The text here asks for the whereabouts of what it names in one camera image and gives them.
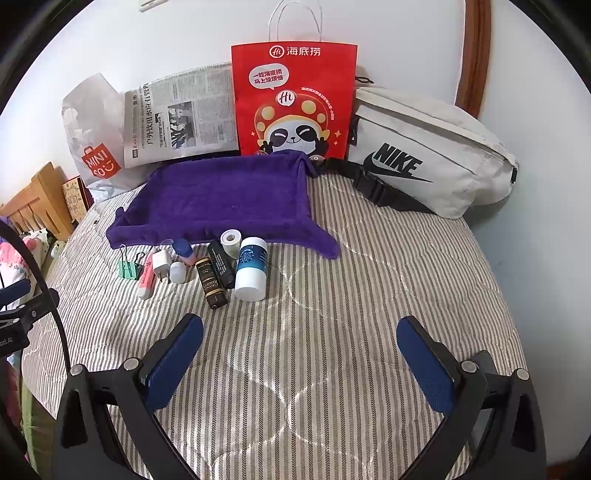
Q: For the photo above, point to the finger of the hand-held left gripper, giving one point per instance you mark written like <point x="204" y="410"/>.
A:
<point x="32" y="311"/>
<point x="14" y="291"/>

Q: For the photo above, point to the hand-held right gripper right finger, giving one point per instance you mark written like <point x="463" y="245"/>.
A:
<point x="427" y="364"/>

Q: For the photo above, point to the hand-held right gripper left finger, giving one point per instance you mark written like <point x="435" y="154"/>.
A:
<point x="175" y="364"/>

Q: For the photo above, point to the black and gold box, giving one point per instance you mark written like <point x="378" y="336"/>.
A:
<point x="211" y="286"/>

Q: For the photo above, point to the pink highlighter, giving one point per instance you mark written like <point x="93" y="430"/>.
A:
<point x="145" y="281"/>

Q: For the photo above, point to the green binder clip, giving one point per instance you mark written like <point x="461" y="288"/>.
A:
<point x="124" y="270"/>

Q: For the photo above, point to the white charger plug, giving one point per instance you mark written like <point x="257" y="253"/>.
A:
<point x="161" y="263"/>

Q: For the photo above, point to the long black box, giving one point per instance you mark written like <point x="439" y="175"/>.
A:
<point x="221" y="265"/>

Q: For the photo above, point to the blue and white bottle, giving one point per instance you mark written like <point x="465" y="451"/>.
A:
<point x="251" y="272"/>

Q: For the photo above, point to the white tape roll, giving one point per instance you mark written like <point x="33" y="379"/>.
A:
<point x="231" y="240"/>

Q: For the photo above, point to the colourful printed bedding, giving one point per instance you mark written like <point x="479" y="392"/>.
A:
<point x="11" y="263"/>

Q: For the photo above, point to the small white bottle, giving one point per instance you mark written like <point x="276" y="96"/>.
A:
<point x="178" y="273"/>

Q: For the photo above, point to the wooden headboard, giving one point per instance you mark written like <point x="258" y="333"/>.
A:
<point x="46" y="194"/>

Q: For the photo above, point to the brown printed box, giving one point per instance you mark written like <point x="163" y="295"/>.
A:
<point x="76" y="198"/>

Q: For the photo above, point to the blue capped glue stick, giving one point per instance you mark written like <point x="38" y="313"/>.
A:
<point x="181" y="245"/>

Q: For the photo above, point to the striped mattress cover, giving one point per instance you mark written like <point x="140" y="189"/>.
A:
<point x="300" y="323"/>

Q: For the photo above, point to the purple towel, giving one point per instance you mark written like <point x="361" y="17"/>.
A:
<point x="221" y="198"/>

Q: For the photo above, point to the white plastic shopping bag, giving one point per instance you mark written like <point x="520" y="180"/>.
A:
<point x="92" y="120"/>

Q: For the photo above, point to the white waist bag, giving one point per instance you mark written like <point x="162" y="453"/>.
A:
<point x="438" y="138"/>

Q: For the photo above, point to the newspaper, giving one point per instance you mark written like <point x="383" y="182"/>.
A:
<point x="184" y="115"/>

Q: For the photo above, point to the red panda paper bag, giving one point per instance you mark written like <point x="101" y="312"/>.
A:
<point x="295" y="92"/>

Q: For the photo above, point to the wooden door frame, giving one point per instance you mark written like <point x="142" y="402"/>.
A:
<point x="475" y="46"/>

